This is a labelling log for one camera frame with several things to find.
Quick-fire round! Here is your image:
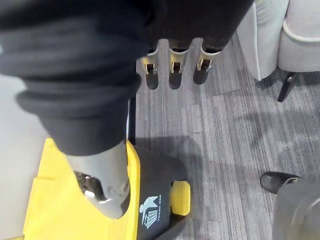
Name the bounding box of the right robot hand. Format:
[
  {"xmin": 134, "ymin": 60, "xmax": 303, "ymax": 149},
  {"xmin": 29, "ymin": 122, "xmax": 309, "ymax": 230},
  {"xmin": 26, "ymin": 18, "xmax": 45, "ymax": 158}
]
[{"xmin": 0, "ymin": 0, "xmax": 256, "ymax": 220}]

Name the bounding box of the white tea table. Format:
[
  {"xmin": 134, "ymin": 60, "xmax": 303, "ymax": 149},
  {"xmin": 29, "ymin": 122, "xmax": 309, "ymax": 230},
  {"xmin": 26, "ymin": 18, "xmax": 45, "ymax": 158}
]
[{"xmin": 0, "ymin": 72, "xmax": 66, "ymax": 240}]

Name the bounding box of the yellow lid grey trash can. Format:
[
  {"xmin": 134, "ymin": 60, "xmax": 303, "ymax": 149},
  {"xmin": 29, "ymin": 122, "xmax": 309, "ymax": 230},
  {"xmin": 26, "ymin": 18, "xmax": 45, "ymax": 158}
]
[{"xmin": 23, "ymin": 137, "xmax": 192, "ymax": 240}]

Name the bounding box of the light grey upholstered armchair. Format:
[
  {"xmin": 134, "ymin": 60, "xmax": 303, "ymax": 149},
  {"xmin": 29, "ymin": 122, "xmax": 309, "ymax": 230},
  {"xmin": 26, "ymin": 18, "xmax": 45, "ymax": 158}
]
[{"xmin": 236, "ymin": 0, "xmax": 320, "ymax": 103}]

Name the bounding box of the dark robot foot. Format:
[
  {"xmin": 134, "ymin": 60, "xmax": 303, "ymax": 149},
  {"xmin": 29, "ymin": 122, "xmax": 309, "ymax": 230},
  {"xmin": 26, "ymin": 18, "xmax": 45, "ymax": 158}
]
[{"xmin": 259, "ymin": 171, "xmax": 302, "ymax": 195}]

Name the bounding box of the silver robot leg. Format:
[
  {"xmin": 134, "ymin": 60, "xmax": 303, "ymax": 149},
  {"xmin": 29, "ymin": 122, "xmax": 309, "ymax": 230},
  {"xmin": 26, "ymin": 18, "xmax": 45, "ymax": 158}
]
[{"xmin": 271, "ymin": 178, "xmax": 320, "ymax": 240}]

